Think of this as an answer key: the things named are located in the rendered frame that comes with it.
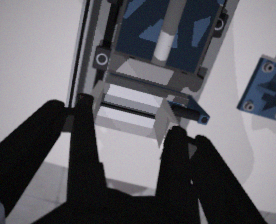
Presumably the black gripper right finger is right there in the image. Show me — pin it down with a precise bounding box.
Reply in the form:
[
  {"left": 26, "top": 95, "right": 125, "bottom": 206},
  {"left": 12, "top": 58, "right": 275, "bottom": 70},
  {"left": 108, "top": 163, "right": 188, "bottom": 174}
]
[{"left": 154, "top": 97, "right": 268, "bottom": 224}]

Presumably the dark grey rectangular block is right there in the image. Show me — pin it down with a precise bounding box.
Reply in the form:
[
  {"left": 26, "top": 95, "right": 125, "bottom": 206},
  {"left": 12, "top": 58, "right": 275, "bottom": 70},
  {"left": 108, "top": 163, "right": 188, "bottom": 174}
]
[{"left": 98, "top": 76, "right": 163, "bottom": 128}]

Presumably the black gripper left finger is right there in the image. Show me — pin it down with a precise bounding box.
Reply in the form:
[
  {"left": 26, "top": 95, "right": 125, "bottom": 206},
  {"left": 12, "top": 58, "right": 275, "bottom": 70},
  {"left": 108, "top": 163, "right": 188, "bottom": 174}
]
[{"left": 0, "top": 80, "right": 116, "bottom": 224}]

